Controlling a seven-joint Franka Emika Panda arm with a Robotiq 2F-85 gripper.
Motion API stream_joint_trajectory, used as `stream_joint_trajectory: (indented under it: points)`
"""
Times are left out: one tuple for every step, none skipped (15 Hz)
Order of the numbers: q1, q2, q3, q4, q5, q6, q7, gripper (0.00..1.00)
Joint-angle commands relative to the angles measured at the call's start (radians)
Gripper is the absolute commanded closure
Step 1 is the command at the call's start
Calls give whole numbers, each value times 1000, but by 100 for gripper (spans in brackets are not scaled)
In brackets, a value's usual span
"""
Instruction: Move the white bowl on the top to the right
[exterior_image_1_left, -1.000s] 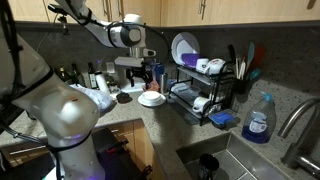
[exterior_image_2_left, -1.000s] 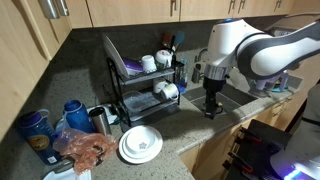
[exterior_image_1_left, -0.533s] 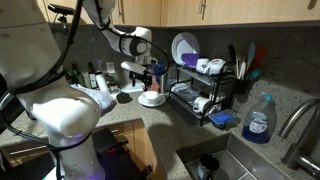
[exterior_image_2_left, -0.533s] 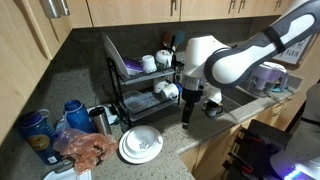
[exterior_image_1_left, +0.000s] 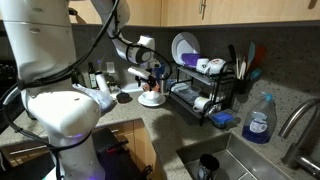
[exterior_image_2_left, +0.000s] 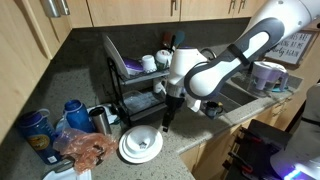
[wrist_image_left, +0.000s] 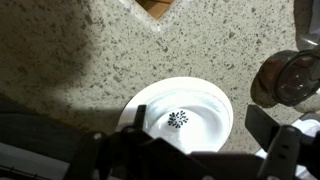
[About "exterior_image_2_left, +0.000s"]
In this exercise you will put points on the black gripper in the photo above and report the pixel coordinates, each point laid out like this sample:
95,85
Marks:
174,104

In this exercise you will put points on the white bowl with flower print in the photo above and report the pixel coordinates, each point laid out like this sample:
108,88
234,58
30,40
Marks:
140,136

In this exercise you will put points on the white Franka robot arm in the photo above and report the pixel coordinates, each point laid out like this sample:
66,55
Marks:
266,36

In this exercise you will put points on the purple bowl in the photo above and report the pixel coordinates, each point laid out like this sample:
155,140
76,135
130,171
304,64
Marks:
133,65

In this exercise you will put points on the clear plastic container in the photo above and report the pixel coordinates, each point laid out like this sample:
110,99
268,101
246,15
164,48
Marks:
140,100

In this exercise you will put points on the small white hanging mug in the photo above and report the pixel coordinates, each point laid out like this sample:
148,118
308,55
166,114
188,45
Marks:
159,86

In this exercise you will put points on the white plate stack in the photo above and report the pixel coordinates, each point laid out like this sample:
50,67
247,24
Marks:
140,161

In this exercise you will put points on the dark blue mug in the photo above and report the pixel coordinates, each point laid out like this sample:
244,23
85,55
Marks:
212,109

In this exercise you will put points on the wooden base cabinet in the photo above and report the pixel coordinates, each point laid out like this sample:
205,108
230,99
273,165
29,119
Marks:
206,153

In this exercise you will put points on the plain white mug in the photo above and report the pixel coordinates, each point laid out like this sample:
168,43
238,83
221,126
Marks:
149,63

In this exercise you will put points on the white mug with red print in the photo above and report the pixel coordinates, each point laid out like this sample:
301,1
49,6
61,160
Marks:
163,58

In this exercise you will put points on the stainless steel tumbler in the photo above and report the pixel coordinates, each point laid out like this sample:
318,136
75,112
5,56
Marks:
100,121

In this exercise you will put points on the stainless steel sink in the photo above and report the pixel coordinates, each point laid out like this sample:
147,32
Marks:
238,95

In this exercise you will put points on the kitchen faucet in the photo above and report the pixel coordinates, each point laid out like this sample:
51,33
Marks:
213,55

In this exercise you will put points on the crumpled plastic bag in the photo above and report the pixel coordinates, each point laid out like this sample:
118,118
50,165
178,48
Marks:
86,146

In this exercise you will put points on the red spatula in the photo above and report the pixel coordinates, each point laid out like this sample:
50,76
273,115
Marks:
166,38

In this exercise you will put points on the large white upright plate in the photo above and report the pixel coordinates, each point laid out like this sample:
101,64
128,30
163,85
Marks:
115,55

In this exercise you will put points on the teal spatula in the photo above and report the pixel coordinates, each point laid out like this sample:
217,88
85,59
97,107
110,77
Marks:
179,37

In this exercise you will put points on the plain blue water bottle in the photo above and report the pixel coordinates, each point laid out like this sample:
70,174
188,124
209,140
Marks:
78,116

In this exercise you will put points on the black stand with red clamps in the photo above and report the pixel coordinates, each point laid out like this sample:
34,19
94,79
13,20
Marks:
263,133

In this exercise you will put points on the white water filter pitcher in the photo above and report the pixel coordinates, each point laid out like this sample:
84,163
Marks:
266,76

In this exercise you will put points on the white plastic container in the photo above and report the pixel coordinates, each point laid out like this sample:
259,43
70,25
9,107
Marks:
66,175

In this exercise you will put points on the teal sponge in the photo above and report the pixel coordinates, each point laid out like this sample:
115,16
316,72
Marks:
280,89

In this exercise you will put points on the blue bottle with yellow label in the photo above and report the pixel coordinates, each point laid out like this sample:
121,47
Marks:
36,133

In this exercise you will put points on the framed text sign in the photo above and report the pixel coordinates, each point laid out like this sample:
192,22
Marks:
293,50

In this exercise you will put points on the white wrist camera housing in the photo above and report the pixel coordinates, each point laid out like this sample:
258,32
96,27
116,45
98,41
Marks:
194,104

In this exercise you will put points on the wooden wall cabinet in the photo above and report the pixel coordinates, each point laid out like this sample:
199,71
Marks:
133,11
16,50

